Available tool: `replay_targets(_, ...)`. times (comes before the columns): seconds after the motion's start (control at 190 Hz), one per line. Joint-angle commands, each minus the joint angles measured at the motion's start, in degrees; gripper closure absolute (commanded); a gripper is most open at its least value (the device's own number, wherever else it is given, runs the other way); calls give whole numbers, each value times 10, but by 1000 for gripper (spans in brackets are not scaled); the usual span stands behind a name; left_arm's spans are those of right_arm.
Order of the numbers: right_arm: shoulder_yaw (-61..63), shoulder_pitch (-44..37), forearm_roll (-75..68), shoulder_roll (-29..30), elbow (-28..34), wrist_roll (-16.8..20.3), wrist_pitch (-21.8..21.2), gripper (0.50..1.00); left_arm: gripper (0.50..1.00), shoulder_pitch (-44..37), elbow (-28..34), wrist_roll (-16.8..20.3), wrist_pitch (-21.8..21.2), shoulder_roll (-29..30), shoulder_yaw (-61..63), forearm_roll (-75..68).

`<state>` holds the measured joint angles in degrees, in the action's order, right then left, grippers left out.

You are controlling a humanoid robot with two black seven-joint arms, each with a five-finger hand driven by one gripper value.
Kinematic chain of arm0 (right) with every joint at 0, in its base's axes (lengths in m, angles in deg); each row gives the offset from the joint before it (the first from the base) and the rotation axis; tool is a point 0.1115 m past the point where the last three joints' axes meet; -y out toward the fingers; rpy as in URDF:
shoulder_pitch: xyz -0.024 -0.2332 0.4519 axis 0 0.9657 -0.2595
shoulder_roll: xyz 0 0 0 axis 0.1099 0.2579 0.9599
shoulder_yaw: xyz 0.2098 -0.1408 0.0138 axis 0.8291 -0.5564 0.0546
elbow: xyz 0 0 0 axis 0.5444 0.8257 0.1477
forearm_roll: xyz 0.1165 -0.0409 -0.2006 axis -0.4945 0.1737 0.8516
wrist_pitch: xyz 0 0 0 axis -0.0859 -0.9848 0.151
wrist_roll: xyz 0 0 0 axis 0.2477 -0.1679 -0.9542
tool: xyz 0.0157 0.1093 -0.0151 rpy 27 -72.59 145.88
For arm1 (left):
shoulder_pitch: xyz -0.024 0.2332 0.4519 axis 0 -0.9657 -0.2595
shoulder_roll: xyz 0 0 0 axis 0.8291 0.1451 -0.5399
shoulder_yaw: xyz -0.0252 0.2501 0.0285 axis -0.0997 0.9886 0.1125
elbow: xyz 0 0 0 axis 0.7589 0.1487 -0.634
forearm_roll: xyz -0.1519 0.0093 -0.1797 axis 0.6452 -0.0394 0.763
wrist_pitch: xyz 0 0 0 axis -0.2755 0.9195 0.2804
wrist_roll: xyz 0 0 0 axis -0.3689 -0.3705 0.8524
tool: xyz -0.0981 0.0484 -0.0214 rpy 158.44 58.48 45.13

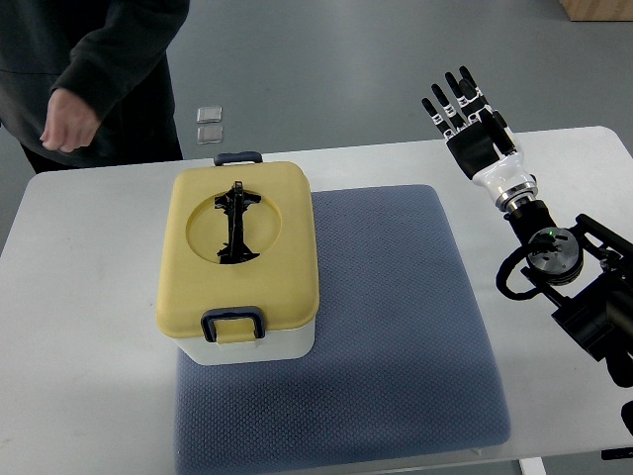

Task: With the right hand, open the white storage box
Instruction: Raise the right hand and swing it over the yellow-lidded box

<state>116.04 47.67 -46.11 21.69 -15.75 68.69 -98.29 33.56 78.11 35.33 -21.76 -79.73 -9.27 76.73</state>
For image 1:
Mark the blue textured mat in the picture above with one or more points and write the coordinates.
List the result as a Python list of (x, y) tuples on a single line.
[(401, 366)]

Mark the metal floor plate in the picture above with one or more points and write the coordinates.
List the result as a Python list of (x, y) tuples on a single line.
[(210, 133), (209, 114)]

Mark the person's bare hand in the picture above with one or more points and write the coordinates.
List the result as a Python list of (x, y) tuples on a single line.
[(70, 122)]

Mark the yellow box lid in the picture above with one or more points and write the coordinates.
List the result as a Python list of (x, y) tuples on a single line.
[(240, 255)]

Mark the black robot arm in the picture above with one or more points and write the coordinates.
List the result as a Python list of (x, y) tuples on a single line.
[(599, 317)]

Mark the upper metal floor plate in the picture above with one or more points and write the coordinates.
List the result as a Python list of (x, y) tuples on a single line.
[(209, 114)]

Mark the lower metal floor plate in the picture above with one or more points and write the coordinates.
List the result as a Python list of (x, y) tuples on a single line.
[(210, 133)]

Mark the cardboard box corner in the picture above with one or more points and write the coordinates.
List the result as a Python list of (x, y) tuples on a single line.
[(598, 10)]

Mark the person's dark torso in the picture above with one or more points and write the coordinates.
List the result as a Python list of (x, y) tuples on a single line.
[(34, 52)]

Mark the white storage box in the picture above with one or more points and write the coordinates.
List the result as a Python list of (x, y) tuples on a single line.
[(276, 345)]

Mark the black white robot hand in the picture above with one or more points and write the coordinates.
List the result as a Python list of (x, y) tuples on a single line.
[(481, 142)]

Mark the person's dark sleeve forearm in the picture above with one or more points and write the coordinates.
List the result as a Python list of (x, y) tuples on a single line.
[(118, 56)]

